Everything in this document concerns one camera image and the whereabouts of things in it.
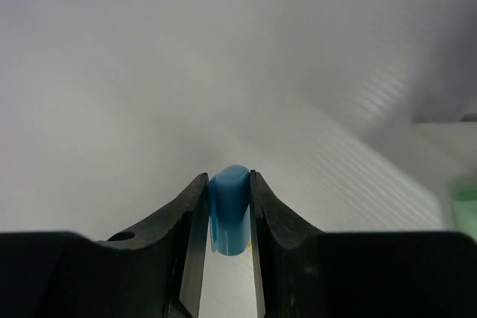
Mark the blue marker cap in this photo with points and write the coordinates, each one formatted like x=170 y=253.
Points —
x=229 y=216

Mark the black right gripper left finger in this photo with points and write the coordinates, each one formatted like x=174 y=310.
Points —
x=154 y=268

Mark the green marker cap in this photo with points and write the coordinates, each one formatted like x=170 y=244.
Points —
x=465 y=209

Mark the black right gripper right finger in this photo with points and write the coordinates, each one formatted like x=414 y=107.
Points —
x=301 y=271

